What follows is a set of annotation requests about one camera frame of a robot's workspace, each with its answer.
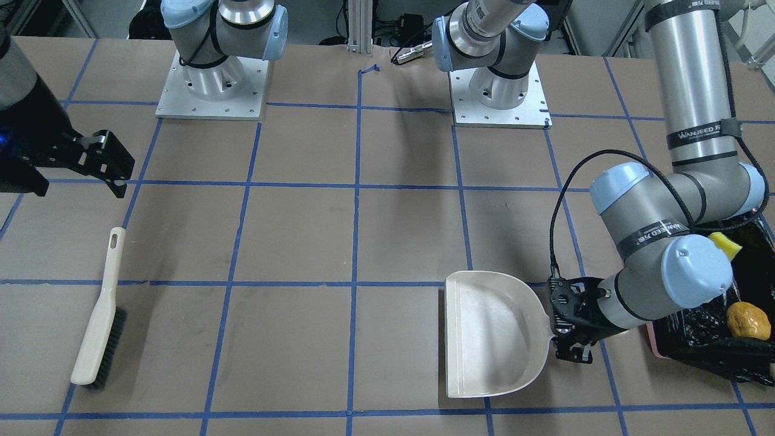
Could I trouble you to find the yellow potato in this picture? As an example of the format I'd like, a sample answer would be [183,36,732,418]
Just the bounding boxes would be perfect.
[726,302,772,340]

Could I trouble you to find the yellow sponge piece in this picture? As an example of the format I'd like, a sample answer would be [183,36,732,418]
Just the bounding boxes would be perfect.
[708,231,744,262]

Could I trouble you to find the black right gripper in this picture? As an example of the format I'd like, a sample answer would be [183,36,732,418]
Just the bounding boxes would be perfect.
[1,78,135,199]

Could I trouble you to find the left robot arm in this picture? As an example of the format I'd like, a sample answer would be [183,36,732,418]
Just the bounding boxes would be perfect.
[547,1,770,363]

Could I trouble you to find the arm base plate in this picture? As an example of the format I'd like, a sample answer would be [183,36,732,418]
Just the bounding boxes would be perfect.
[155,53,271,122]
[448,62,553,130]

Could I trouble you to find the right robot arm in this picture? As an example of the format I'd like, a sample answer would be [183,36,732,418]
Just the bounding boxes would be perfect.
[1,28,135,199]

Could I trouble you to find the black lined trash bin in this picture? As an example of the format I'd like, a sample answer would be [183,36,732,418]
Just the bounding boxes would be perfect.
[647,219,774,386]

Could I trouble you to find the white hand brush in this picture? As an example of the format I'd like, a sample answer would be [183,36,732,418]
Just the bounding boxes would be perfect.
[70,227,127,390]

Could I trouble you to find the beige plastic dustpan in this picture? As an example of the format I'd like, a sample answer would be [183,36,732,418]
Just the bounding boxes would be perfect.
[444,271,553,399]

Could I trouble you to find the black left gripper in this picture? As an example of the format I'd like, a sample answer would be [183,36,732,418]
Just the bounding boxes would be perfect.
[548,277,625,365]

